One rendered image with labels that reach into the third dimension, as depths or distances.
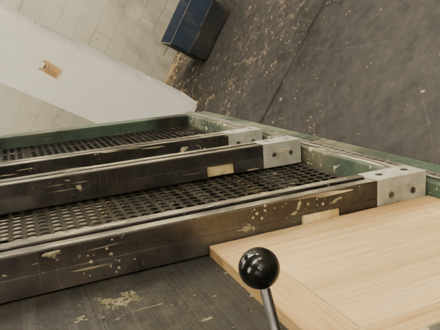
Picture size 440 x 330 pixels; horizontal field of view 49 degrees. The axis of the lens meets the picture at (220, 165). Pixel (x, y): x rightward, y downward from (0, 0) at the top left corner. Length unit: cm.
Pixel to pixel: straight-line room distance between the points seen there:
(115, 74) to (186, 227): 385
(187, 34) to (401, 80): 284
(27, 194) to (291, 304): 76
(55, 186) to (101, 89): 342
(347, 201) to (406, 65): 182
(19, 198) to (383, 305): 86
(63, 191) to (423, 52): 198
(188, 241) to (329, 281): 24
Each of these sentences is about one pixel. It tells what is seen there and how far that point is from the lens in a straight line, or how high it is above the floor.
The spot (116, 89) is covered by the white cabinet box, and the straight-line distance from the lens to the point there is 462.
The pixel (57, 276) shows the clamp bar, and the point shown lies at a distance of 78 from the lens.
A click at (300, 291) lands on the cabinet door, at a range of 67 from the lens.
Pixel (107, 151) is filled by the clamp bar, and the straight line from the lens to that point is 146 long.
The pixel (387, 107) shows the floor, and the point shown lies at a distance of 266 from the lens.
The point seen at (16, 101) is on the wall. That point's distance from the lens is 603.
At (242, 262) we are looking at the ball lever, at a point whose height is 146.
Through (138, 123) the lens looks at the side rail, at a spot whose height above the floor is 111.
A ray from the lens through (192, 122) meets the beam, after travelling 226.
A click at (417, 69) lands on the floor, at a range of 265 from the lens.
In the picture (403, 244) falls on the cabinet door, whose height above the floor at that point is 107.
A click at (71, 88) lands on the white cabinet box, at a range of 458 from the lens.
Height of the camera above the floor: 170
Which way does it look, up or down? 26 degrees down
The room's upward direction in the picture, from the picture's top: 67 degrees counter-clockwise
